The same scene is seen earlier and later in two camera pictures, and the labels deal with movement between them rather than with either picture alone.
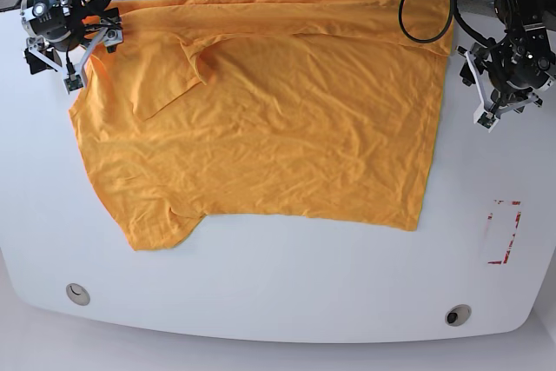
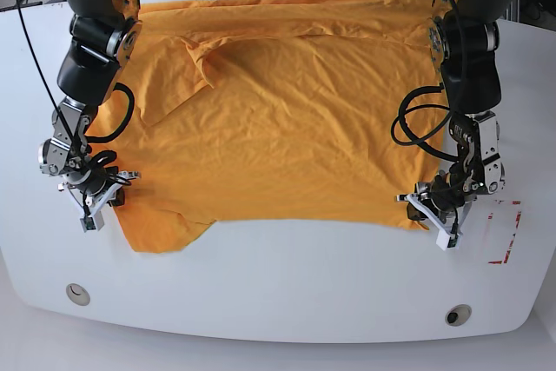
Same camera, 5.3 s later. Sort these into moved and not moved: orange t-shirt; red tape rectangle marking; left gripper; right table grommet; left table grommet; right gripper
Moved: right gripper; left gripper
Not moved: left table grommet; orange t-shirt; red tape rectangle marking; right table grommet
